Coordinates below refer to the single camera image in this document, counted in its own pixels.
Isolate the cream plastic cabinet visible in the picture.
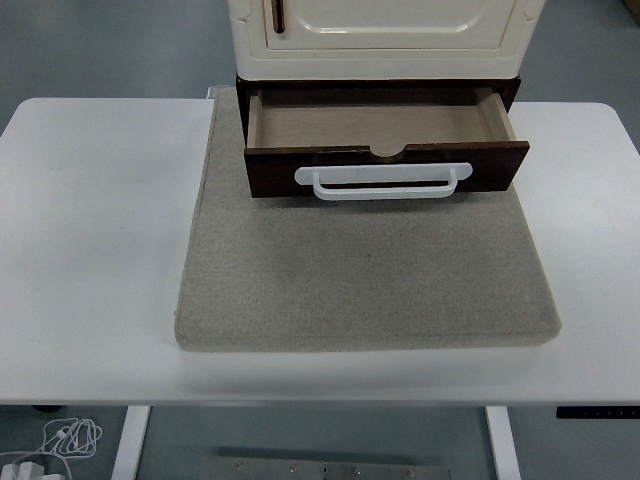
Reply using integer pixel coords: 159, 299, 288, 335
228, 0, 546, 81

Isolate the white power adapter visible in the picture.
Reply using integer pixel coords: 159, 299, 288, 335
2, 462, 45, 480

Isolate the white coiled cable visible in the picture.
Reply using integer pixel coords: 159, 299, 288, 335
0, 417, 104, 480

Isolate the white drawer handle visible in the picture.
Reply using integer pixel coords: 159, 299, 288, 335
294, 160, 474, 202

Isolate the grey fabric mat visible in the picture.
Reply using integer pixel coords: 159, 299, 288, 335
173, 88, 562, 353

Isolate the white table leg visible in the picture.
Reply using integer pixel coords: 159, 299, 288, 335
110, 405, 151, 480
484, 405, 524, 480

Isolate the black table control panel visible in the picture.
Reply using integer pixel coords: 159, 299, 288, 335
555, 405, 640, 420

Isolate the dark wooden drawer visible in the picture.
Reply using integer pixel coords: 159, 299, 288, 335
243, 87, 531, 200

